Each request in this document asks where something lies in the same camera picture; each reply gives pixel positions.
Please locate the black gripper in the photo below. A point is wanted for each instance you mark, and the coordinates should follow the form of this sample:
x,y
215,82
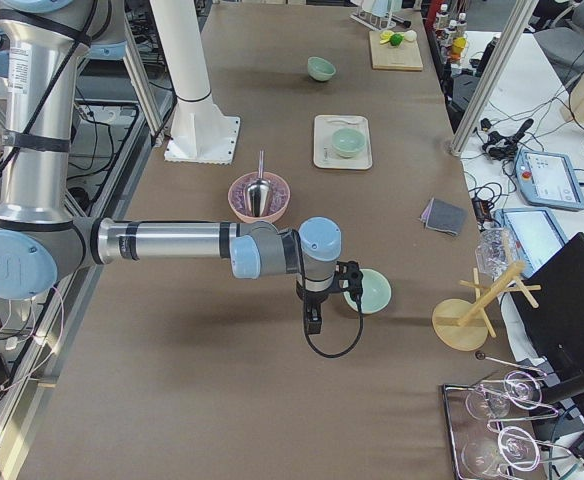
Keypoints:
x,y
315,300

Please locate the green bowl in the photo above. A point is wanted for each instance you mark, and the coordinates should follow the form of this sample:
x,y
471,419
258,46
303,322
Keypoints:
x,y
348,142
320,69
377,291

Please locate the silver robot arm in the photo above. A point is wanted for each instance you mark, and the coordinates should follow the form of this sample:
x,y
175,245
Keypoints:
x,y
40,242

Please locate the pink bowl with ice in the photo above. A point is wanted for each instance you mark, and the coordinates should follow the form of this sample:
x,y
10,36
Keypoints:
x,y
281,195

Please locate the metal ice scoop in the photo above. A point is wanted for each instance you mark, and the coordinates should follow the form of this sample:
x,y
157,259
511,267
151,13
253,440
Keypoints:
x,y
258,192

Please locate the wooden mug tree stand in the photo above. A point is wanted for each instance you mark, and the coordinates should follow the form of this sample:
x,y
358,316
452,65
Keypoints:
x,y
464,325

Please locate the grey folded cloth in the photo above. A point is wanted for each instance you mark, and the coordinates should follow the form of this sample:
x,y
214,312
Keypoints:
x,y
443,217

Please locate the green bowl on tray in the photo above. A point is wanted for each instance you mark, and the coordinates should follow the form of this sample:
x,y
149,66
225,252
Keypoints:
x,y
348,142

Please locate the cream plastic tray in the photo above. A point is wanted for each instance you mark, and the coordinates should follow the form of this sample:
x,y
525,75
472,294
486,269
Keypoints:
x,y
324,155

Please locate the white spoon on tray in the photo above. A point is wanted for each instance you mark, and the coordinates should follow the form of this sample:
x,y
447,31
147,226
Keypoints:
x,y
344,120

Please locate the clear glass mug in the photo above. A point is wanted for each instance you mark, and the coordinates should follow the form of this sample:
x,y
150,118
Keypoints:
x,y
495,252

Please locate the upper wine glass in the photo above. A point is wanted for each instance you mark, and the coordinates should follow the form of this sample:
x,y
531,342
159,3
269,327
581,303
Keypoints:
x,y
493,399

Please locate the wine glass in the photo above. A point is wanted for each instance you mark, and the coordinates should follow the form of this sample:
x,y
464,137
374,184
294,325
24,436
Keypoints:
x,y
493,399
507,455

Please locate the teach pendant tablet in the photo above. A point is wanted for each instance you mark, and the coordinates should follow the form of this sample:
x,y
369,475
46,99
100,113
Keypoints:
x,y
548,179
537,233

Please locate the lower wine glass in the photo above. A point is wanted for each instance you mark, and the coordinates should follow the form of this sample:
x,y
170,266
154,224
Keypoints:
x,y
507,455

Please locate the black monitor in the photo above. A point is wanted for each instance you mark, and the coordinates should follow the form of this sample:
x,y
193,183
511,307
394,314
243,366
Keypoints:
x,y
556,326

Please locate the wooden cutting board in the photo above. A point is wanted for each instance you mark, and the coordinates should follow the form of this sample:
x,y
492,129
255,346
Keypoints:
x,y
404,57

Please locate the lemon slice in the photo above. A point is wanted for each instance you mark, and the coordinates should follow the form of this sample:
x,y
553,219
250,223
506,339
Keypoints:
x,y
385,36

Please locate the green lime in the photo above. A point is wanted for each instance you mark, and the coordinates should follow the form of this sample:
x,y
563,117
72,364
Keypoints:
x,y
395,39

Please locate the white garlic bulb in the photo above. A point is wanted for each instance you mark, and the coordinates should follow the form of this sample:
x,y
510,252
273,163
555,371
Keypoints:
x,y
410,36

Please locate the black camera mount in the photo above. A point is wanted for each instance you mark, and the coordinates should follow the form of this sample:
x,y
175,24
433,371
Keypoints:
x,y
348,279

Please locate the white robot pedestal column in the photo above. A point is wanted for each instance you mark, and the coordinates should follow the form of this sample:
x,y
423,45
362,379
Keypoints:
x,y
200,132

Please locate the wire glass rack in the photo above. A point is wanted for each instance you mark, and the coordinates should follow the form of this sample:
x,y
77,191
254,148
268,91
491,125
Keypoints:
x,y
489,424

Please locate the aluminium frame post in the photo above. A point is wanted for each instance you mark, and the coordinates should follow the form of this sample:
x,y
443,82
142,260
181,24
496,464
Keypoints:
x,y
513,29

